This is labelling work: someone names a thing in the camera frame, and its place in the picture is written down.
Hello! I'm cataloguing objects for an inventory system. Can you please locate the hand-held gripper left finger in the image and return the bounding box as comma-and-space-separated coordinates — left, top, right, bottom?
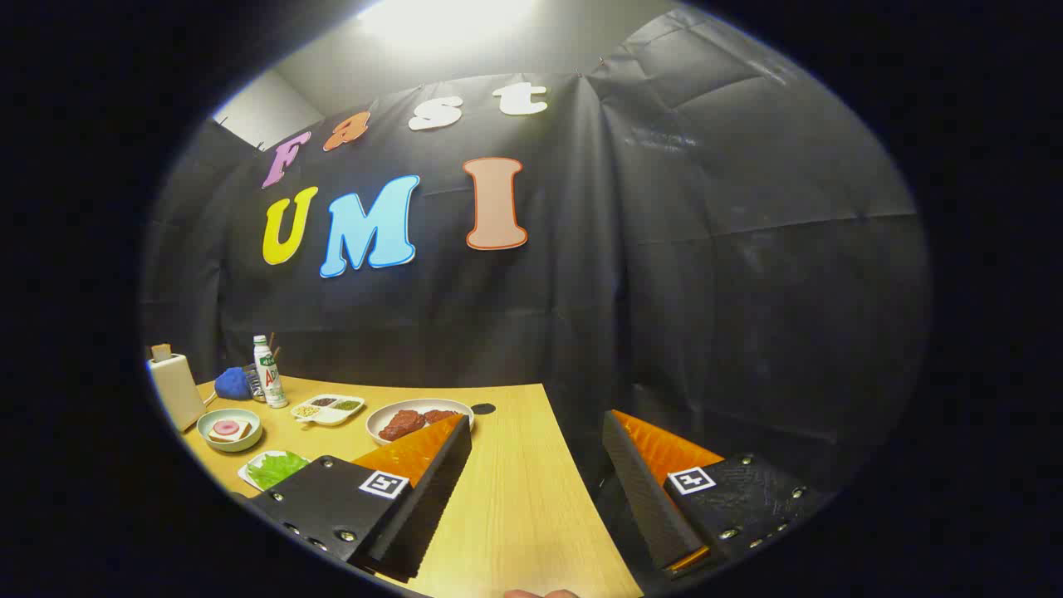
247, 414, 474, 582

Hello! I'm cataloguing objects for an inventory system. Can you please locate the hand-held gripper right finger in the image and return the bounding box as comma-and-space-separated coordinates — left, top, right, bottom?
601, 409, 835, 576

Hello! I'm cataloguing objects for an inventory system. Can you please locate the green lettuce leaf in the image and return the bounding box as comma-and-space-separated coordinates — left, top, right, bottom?
247, 452, 310, 491

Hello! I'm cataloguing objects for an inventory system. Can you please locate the large brown meat piece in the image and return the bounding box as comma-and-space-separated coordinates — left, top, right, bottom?
379, 409, 426, 442

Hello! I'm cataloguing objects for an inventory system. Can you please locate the white meat plate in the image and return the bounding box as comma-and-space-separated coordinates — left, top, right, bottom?
366, 398, 476, 447

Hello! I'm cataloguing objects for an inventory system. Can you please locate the divided white bean dish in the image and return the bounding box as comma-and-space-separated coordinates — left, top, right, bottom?
291, 394, 366, 427

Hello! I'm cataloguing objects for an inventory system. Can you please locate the small white plate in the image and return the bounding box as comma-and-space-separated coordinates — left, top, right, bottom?
238, 449, 312, 493

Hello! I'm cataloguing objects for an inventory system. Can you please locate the white drink bottle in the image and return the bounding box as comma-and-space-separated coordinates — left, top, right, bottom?
252, 335, 289, 409

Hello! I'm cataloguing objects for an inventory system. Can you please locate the black backdrop cloth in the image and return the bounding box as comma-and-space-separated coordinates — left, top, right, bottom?
141, 4, 931, 499

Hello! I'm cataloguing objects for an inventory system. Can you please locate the pale green plate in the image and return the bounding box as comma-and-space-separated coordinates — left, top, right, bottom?
196, 408, 263, 453

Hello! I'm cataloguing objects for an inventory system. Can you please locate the blue cloth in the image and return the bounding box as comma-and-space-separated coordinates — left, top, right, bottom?
214, 366, 252, 401

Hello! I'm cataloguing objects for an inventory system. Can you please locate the white toaster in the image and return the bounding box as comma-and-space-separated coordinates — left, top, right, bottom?
148, 343, 207, 433

